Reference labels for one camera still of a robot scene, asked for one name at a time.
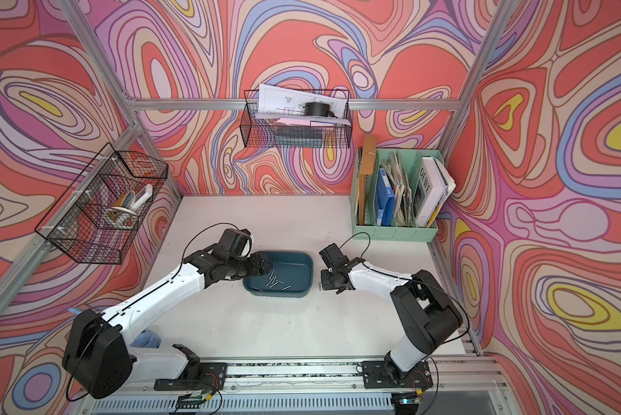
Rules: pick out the teal plastic storage box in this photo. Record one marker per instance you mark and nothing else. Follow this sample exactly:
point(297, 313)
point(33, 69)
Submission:
point(294, 268)

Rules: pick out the aluminium frame post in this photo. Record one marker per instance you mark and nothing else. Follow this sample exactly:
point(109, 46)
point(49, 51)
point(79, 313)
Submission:
point(87, 37)
point(494, 33)

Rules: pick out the white book in organizer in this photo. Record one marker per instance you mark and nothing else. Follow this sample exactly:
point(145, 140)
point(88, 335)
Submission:
point(434, 186)

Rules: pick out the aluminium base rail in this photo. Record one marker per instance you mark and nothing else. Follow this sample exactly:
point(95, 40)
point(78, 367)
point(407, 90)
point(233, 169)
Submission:
point(440, 385)

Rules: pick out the blue binder in organizer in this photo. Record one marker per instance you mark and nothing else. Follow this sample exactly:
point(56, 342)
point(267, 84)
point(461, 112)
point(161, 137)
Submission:
point(385, 197)

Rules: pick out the aluminium frame post left rear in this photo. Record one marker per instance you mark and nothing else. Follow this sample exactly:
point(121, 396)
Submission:
point(87, 37)

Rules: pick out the white tube in left basket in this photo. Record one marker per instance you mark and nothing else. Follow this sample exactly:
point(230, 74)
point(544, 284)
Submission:
point(143, 196)

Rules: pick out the white paper sheets in basket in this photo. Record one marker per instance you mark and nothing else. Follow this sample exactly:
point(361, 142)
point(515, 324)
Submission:
point(301, 108)

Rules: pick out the black wire basket left wall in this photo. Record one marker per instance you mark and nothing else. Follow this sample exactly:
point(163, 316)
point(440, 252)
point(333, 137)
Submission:
point(95, 225)

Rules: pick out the black wire basket rear wall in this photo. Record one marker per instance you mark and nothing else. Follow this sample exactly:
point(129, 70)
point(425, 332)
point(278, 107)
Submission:
point(264, 134)

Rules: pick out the aluminium frame post right rear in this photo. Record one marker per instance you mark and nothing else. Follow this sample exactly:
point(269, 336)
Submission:
point(494, 33)

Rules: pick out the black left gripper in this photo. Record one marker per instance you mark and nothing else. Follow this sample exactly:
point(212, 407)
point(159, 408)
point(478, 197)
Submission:
point(256, 269)

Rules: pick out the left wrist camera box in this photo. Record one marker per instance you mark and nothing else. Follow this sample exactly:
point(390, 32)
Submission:
point(235, 242)

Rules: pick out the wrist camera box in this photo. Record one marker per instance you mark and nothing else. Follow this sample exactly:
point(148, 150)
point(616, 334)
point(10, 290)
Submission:
point(235, 242)
point(333, 257)

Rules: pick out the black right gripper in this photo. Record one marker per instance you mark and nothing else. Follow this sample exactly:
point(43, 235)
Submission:
point(326, 283)

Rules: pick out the brown cardboard folder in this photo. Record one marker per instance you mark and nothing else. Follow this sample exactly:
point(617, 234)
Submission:
point(366, 169)

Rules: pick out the black wire basket wall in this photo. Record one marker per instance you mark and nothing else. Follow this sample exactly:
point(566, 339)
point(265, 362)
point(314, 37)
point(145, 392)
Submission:
point(264, 134)
point(95, 225)

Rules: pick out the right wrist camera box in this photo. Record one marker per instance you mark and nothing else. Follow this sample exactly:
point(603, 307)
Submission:
point(333, 257)

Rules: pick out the green plastic file organizer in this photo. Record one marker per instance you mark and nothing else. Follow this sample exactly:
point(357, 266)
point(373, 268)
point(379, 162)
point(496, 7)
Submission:
point(402, 167)

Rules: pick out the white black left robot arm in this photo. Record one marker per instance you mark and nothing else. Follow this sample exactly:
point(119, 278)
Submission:
point(101, 355)

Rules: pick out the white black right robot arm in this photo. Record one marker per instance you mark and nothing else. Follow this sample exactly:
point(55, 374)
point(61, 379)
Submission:
point(427, 313)

